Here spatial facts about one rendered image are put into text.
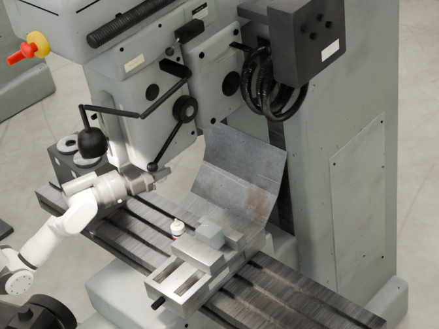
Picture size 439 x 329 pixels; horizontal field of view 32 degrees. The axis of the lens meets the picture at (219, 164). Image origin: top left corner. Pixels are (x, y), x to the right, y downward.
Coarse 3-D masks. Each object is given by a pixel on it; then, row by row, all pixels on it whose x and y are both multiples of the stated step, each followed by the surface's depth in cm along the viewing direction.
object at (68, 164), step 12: (60, 144) 245; (72, 144) 246; (60, 156) 242; (72, 156) 241; (60, 168) 246; (72, 168) 237; (84, 168) 236; (96, 168) 235; (108, 168) 238; (60, 180) 252; (120, 204) 248; (96, 216) 243
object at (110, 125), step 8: (96, 96) 191; (104, 96) 191; (96, 104) 191; (104, 104) 190; (112, 104) 192; (96, 112) 194; (104, 120) 193; (112, 120) 194; (104, 128) 195; (112, 128) 195; (120, 128) 197; (112, 136) 196; (120, 136) 198; (112, 144) 197; (120, 144) 199; (112, 152) 200; (120, 152) 200; (112, 160) 202; (120, 160) 201; (128, 160) 203
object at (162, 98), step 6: (186, 78) 185; (180, 84) 184; (174, 90) 182; (162, 96) 180; (168, 96) 181; (156, 102) 179; (162, 102) 180; (150, 108) 177; (156, 108) 179; (144, 114) 176
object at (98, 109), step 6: (84, 108) 182; (90, 108) 181; (96, 108) 180; (102, 108) 180; (108, 108) 179; (114, 114) 179; (120, 114) 178; (126, 114) 177; (132, 114) 176; (138, 114) 176
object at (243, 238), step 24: (216, 216) 228; (240, 216) 227; (240, 240) 215; (264, 240) 225; (168, 264) 216; (240, 264) 219; (168, 288) 209; (192, 288) 208; (216, 288) 214; (192, 312) 209
